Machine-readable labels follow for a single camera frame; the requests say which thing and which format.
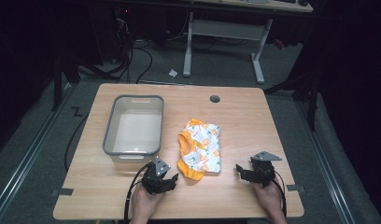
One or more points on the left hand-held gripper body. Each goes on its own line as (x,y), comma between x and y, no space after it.
(154,182)

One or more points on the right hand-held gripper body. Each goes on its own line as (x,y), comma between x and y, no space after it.
(262,172)

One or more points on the orange and white patterned shorts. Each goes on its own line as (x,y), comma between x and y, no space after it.
(201,149)

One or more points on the white plastic bin grey rim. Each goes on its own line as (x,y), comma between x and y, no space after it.
(137,130)

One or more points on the person's left hand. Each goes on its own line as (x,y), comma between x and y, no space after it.
(145,203)

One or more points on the black tape strip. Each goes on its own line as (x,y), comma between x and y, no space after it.
(295,188)
(63,192)

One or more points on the white paper scrap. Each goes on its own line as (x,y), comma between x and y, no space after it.
(173,73)

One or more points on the small red object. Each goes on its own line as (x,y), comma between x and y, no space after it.
(279,44)

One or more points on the black metal stand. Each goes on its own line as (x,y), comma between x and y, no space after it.
(57,84)

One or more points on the white-legged wooden desk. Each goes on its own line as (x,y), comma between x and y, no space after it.
(226,29)

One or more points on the metal floor rail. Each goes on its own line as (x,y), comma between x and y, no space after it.
(325,165)
(26,158)

